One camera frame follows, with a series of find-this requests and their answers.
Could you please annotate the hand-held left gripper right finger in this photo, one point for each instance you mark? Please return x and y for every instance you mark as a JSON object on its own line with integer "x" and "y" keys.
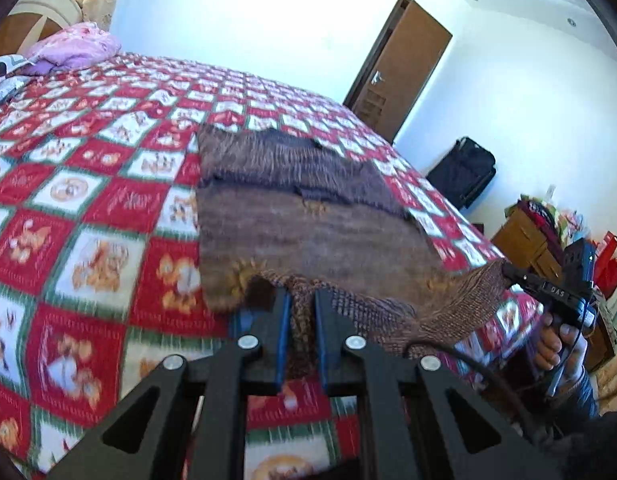
{"x": 322, "y": 345}

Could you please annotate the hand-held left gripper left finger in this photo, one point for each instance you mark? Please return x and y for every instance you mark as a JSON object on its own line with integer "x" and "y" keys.
{"x": 283, "y": 340}

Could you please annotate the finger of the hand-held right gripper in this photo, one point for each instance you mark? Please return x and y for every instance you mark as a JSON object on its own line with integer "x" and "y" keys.
{"x": 521, "y": 276}

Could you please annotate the brown knit sweater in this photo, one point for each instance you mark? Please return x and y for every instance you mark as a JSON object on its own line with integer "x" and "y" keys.
{"x": 313, "y": 230}

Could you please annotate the person's right forearm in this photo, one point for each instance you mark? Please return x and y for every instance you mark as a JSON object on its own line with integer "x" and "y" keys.
{"x": 581, "y": 395}

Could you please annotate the pile of clothes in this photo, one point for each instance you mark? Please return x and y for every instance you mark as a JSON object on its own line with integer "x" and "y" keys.
{"x": 536, "y": 220}

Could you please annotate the person's right hand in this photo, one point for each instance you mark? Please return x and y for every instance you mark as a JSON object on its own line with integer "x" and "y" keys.
{"x": 548, "y": 350}

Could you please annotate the red gift bags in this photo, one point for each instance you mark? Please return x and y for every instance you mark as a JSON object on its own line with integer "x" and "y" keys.
{"x": 611, "y": 265}

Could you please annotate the wooden dresser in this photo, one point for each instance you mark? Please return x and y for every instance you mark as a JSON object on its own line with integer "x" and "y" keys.
{"x": 526, "y": 240}

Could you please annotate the black suitcase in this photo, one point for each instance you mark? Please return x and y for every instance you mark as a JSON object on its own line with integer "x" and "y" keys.
{"x": 463, "y": 172}

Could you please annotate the red checked printed bedspread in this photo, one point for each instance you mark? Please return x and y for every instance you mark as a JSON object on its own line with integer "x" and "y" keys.
{"x": 88, "y": 210}

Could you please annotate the brown wooden door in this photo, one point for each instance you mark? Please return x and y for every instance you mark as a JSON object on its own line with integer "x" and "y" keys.
{"x": 408, "y": 65}

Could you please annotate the pink folded blanket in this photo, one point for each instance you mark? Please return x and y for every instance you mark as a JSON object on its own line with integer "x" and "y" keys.
{"x": 73, "y": 47}

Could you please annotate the white patterned pillow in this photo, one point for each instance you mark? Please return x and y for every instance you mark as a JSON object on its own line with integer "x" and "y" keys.
{"x": 8, "y": 67}

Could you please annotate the white wooden bed headboard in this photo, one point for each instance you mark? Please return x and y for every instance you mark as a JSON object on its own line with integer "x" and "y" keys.
{"x": 33, "y": 15}

